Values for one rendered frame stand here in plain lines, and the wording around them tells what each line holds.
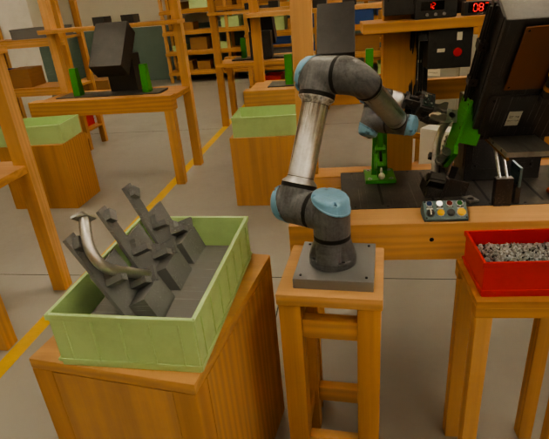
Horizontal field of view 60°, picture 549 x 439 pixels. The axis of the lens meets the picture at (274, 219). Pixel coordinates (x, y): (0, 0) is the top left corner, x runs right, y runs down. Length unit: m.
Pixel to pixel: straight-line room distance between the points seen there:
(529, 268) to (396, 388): 1.04
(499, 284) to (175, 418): 1.00
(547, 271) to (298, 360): 0.79
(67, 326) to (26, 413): 1.31
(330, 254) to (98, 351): 0.71
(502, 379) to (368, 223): 1.11
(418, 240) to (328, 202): 0.50
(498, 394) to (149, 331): 1.66
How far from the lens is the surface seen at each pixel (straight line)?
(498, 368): 2.59
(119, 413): 1.53
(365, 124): 1.87
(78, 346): 1.43
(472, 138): 1.96
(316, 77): 1.53
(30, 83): 7.18
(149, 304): 1.42
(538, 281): 1.61
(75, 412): 1.63
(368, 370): 1.61
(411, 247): 1.81
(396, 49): 2.21
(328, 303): 1.46
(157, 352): 1.33
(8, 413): 2.72
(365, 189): 2.06
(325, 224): 1.44
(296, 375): 1.67
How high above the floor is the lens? 1.67
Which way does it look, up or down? 25 degrees down
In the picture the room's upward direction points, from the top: 5 degrees counter-clockwise
